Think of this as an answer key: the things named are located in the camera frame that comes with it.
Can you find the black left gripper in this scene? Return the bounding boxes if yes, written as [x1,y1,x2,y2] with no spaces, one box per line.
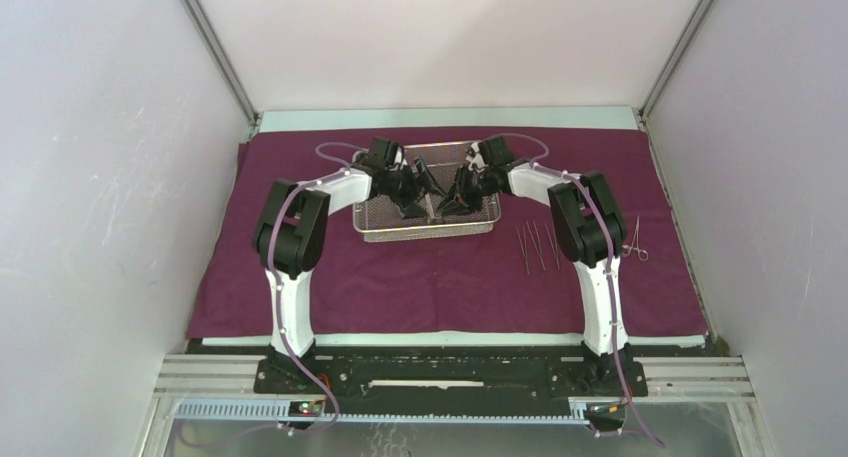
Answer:
[384,157,448,221]

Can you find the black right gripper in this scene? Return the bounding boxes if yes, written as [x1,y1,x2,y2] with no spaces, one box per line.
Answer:
[437,164,496,217]

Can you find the metal mesh instrument tray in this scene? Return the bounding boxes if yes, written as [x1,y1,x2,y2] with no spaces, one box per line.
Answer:
[352,141,502,243]

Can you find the magenta surgical wrap cloth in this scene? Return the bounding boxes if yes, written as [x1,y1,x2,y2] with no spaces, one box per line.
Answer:
[187,127,708,338]

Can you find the steel surgical forceps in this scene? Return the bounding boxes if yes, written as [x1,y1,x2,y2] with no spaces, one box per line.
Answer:
[626,215,650,262]

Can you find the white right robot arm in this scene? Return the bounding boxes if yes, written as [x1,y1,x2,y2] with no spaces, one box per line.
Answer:
[438,132,629,395]

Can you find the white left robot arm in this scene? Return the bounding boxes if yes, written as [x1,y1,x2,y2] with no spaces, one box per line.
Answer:
[253,138,447,394]

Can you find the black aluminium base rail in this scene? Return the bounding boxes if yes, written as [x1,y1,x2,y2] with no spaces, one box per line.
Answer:
[142,348,758,444]

